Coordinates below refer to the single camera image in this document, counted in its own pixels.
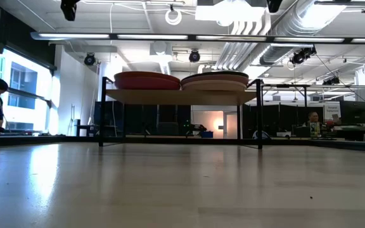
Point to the white ceiling light panel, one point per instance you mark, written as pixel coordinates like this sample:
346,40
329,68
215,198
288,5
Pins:
230,9

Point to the overhead light bar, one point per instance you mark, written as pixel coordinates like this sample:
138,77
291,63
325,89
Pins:
201,37

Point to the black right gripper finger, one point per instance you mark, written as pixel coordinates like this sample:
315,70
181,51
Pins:
274,5

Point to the black computer monitor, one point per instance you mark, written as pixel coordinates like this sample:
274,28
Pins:
354,112

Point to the black stool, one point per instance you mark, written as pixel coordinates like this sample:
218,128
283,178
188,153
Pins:
81,128

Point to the white ceiling pipes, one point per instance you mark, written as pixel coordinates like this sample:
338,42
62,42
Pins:
239,47

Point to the light blue plate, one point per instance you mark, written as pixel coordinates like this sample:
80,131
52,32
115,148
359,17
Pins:
144,85

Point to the white sign board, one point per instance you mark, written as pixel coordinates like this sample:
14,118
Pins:
332,111

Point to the blue bin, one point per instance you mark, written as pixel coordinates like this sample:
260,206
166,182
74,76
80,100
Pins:
207,134

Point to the silver ventilation duct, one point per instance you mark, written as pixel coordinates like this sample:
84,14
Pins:
284,31

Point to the black metal table frame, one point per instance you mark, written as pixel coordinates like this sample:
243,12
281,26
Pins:
170,139

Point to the orange plate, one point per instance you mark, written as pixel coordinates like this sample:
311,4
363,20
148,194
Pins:
144,75

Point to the dark green plate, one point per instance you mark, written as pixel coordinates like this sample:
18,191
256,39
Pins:
215,73

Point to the light pink plate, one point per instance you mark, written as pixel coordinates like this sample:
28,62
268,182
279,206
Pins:
215,78

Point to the black partition wall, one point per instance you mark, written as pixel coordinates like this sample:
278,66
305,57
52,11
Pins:
280,120
138,118

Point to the cream plate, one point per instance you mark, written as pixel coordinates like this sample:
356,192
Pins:
215,86

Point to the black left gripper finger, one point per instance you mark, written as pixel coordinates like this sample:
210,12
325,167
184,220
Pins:
69,11

